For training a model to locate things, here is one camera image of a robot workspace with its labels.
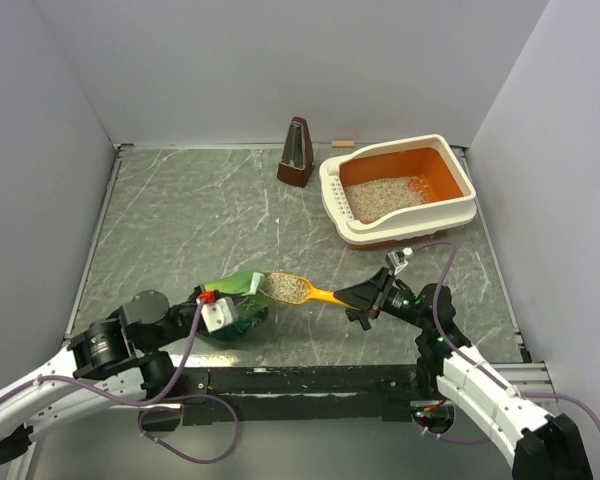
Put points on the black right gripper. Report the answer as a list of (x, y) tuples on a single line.
[(364, 295)]

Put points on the black bag clip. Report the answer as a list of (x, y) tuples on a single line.
[(359, 316)]

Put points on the green litter bag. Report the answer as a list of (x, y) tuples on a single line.
[(245, 298)]

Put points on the yellow plastic scoop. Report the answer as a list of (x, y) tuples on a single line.
[(296, 290)]

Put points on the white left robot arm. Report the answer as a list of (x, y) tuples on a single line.
[(120, 359)]

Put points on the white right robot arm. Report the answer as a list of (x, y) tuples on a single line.
[(535, 443)]

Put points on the beige litter in box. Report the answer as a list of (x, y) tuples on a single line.
[(372, 200)]

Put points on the orange white litter box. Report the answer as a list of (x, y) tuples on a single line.
[(438, 176)]

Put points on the brown wooden metronome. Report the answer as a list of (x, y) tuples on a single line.
[(297, 161)]

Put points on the small wooden block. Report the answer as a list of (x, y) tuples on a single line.
[(343, 144)]

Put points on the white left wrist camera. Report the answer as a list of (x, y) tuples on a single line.
[(218, 310)]

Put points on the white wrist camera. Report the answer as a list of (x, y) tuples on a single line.
[(398, 260), (218, 310)]

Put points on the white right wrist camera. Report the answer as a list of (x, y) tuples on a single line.
[(398, 260)]

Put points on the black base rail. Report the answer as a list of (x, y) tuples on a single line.
[(389, 392)]

